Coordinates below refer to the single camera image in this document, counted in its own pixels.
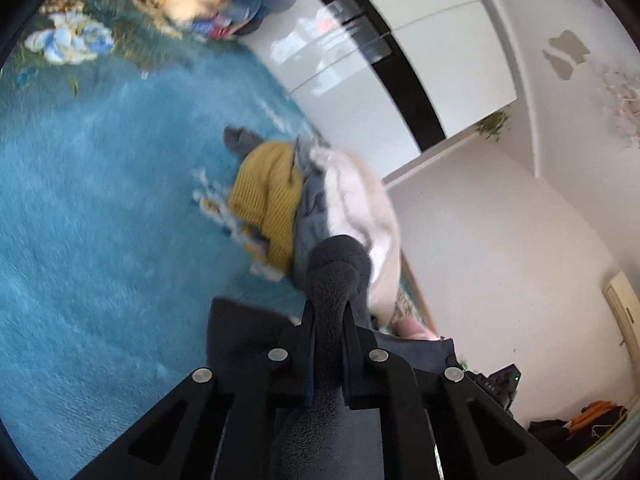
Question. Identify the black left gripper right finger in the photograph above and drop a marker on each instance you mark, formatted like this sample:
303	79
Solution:
435	421

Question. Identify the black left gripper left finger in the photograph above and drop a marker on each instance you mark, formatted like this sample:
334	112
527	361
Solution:
218	422

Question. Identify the dark grey fleece garment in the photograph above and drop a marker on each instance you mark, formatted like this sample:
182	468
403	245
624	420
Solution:
328	397

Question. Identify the orange and black clothes pile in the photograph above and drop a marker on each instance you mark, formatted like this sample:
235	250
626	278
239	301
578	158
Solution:
569	439

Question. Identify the white air conditioner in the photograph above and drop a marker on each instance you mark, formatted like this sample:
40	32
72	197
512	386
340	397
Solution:
624	304

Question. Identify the grey blue garment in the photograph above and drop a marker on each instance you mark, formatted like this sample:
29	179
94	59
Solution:
310	220

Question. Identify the white fluffy garment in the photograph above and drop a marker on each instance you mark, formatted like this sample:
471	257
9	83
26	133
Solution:
358	206

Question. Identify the teal floral bed blanket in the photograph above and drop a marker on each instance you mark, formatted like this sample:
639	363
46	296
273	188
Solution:
108	268

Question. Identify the mustard yellow knit sweater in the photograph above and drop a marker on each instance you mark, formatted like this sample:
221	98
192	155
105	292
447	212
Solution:
266	194

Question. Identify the green plant on wardrobe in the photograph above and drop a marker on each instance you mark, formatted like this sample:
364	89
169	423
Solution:
494	125

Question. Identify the white glossy wardrobe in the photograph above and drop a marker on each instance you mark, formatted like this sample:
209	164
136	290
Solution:
388	79

